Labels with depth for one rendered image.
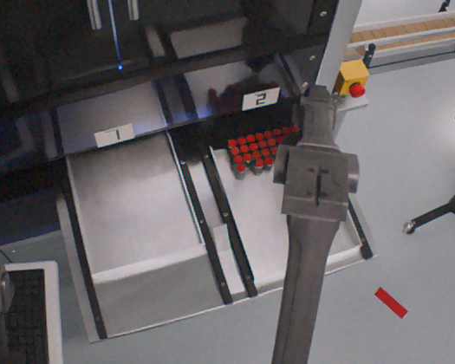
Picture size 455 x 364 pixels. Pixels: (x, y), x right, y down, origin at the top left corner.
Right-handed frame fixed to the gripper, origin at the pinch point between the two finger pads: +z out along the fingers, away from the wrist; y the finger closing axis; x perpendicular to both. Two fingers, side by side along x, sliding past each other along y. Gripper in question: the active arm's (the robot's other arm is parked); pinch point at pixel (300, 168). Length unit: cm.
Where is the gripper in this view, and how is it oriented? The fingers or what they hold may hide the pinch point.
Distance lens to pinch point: 129.4
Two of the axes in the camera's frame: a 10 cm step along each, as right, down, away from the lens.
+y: -5.3, -7.8, 3.3
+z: -0.5, 4.2, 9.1
